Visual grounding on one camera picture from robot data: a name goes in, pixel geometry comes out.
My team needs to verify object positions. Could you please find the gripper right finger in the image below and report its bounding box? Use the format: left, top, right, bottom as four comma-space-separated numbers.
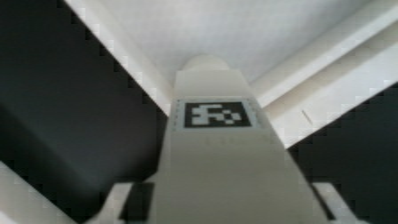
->
313, 182, 372, 224

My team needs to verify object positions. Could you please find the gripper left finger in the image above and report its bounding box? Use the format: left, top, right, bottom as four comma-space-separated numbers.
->
82, 181, 157, 224

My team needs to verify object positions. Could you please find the white desk leg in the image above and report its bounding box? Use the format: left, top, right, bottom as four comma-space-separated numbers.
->
148, 55, 327, 224

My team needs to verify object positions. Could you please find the white desk tabletop tray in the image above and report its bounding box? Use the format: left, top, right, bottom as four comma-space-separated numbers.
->
63, 0, 398, 108

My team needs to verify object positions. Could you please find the white left fence block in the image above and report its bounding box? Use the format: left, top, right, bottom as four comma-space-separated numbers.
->
0, 162, 77, 224

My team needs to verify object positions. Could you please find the white front fence bar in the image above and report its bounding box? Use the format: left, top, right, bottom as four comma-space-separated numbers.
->
265, 43, 398, 148

